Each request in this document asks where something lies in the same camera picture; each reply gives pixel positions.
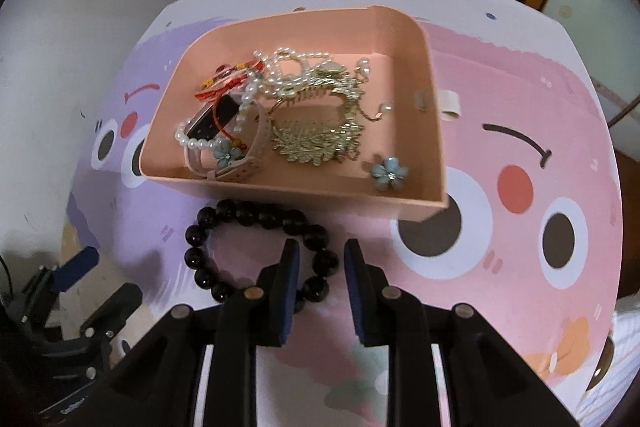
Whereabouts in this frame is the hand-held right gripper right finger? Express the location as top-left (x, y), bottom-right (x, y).
top-left (343, 238), bottom-right (572, 427)

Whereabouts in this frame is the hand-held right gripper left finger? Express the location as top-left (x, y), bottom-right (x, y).
top-left (107, 239), bottom-right (301, 427)

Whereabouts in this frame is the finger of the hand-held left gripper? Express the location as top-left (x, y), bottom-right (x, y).
top-left (50, 247), bottom-right (100, 293)
top-left (81, 283), bottom-right (144, 343)

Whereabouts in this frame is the black bead bracelet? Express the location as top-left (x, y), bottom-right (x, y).
top-left (184, 200), bottom-right (340, 314)

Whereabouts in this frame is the blue flower brooch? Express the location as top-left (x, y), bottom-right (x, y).
top-left (370, 156), bottom-right (412, 192)
top-left (213, 143), bottom-right (246, 168)

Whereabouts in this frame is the pink jewelry box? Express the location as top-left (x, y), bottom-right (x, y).
top-left (139, 5), bottom-right (469, 223)

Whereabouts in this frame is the round pearl strand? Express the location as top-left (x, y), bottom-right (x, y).
top-left (174, 76), bottom-right (267, 154)

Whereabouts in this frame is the small rice pearl necklace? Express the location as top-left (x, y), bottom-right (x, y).
top-left (252, 47), bottom-right (374, 100)

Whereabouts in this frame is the red string bracelet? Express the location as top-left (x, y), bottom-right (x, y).
top-left (194, 59), bottom-right (268, 148)

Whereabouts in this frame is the gold leaf hair comb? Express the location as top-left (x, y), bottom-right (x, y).
top-left (270, 64), bottom-right (394, 167)

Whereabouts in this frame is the cartoon printed mat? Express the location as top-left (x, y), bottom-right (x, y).
top-left (62, 0), bottom-right (624, 427)

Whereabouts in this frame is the striped blanket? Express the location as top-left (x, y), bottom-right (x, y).
top-left (607, 297), bottom-right (640, 390)

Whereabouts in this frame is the pink strap watch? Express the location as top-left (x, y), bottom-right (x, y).
top-left (182, 94), bottom-right (274, 182)

